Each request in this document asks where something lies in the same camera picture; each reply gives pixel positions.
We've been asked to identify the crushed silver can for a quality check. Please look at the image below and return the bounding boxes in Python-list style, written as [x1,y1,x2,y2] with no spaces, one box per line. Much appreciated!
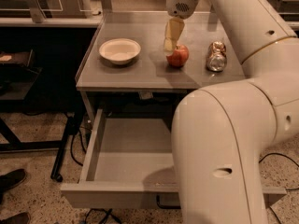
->
[206,41,227,72]

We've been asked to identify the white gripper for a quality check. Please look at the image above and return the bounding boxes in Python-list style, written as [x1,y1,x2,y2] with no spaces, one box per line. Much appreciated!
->
[164,0,199,55]

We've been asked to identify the red apple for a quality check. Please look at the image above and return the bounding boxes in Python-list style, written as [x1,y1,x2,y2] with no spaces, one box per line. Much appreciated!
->
[166,45,189,68]

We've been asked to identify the dark shoe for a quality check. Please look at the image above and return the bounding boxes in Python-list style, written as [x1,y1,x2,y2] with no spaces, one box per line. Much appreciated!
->
[0,169,26,192]
[0,212,31,224]

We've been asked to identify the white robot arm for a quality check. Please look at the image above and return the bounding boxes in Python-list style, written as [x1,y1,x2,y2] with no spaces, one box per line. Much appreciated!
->
[166,0,299,224]

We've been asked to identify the grey open top drawer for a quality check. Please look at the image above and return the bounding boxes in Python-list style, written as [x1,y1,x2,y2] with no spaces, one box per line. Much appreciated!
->
[62,105,277,215]

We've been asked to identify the white horizontal rail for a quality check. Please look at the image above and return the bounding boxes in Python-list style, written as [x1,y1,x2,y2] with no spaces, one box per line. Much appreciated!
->
[0,17,102,28]

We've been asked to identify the black side table frame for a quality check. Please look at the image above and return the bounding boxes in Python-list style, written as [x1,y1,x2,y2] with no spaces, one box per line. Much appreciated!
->
[0,50,83,182]

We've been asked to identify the dark shoe lower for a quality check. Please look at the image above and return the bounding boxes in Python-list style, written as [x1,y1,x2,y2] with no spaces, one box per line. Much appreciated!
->
[0,212,31,224]

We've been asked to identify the black drawer handle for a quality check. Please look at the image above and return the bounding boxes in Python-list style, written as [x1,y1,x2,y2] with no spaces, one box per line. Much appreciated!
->
[156,195,181,210]

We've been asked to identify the grey cabinet table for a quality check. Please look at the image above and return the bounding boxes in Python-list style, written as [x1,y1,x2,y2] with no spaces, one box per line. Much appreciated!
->
[77,11,244,119]

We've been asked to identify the white bowl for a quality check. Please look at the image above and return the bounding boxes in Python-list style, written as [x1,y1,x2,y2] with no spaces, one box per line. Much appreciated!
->
[99,38,141,65]

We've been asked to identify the black floor cable right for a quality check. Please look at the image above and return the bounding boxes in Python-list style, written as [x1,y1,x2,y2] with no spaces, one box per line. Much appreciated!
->
[258,152,299,224]

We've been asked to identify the dark shoe upper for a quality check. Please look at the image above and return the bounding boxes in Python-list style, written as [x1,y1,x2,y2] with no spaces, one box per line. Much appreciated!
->
[0,169,26,192]

